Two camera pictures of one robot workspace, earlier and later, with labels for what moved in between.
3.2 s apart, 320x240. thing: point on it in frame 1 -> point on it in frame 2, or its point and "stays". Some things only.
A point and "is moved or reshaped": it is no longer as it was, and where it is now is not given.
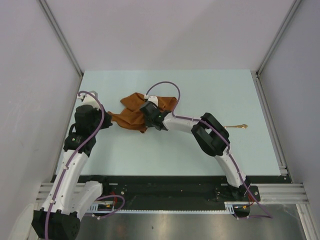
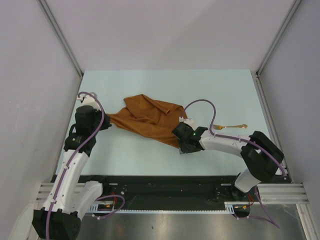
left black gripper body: x=98 y=116 stays
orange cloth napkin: x=129 y=114 is moved or reshaped
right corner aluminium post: x=295 y=4 stays
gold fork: x=243 y=126 stays
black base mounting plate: x=177 y=192 stays
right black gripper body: x=149 y=122 -> x=183 y=148
